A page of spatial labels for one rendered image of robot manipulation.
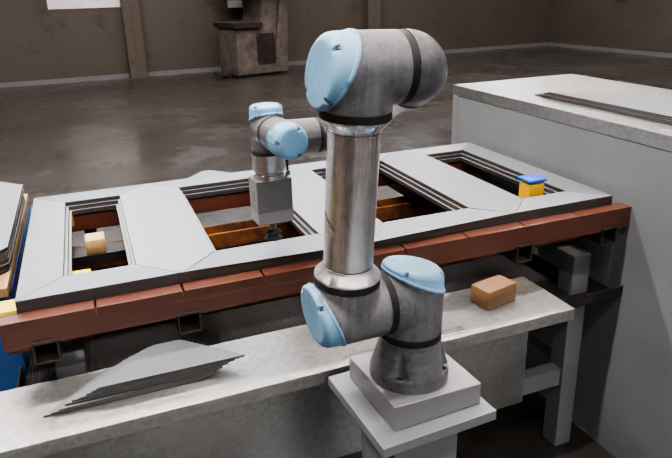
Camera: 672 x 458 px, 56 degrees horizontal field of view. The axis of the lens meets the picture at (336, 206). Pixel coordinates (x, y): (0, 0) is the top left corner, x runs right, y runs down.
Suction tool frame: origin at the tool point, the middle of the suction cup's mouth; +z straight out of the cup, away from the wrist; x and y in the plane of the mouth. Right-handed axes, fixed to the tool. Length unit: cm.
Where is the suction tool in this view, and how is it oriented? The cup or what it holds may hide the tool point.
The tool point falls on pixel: (273, 237)
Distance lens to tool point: 149.7
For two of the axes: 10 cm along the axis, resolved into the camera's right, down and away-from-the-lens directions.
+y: -9.2, 1.5, -3.7
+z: 0.3, 9.4, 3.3
